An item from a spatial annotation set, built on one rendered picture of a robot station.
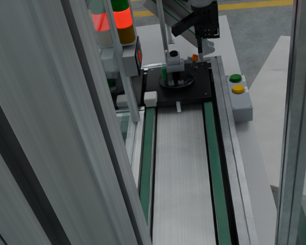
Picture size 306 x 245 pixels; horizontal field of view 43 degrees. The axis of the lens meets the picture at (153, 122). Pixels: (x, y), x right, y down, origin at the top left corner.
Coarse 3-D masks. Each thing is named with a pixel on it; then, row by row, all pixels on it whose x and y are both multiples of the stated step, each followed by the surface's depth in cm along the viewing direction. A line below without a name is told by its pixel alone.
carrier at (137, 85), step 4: (140, 72) 154; (132, 76) 153; (136, 76) 152; (140, 76) 152; (132, 80) 151; (136, 80) 150; (140, 80) 150; (136, 84) 148; (140, 84) 148; (136, 88) 146; (140, 88) 145; (136, 92) 144; (140, 92) 143; (136, 96) 142; (140, 96) 141; (136, 100) 140; (140, 100) 140; (140, 104) 138
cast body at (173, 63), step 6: (168, 54) 139; (174, 54) 136; (168, 60) 137; (174, 60) 137; (180, 60) 140; (162, 66) 141; (168, 66) 139; (174, 66) 139; (180, 66) 139; (168, 72) 140
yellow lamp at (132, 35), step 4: (132, 24) 110; (120, 28) 109; (124, 28) 109; (128, 28) 109; (132, 28) 110; (120, 32) 110; (124, 32) 110; (128, 32) 110; (132, 32) 111; (120, 36) 111; (124, 36) 111; (128, 36) 111; (132, 36) 111; (120, 40) 112; (124, 40) 111; (128, 40) 111; (132, 40) 112
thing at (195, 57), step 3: (195, 54) 138; (189, 57) 139; (192, 57) 138; (195, 57) 137; (198, 57) 138; (192, 60) 139; (195, 60) 138; (192, 63) 139; (192, 66) 140; (189, 69) 142; (192, 69) 141; (189, 72) 142
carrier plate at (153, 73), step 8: (184, 64) 154; (200, 64) 152; (152, 72) 153; (160, 72) 152; (200, 72) 147; (208, 72) 147; (152, 80) 148; (200, 80) 143; (208, 80) 143; (152, 88) 144; (160, 88) 143; (192, 88) 140; (200, 88) 139; (208, 88) 139; (160, 96) 140; (168, 96) 139; (176, 96) 138; (184, 96) 137; (192, 96) 136; (200, 96) 136; (208, 96) 135; (160, 104) 138; (168, 104) 137
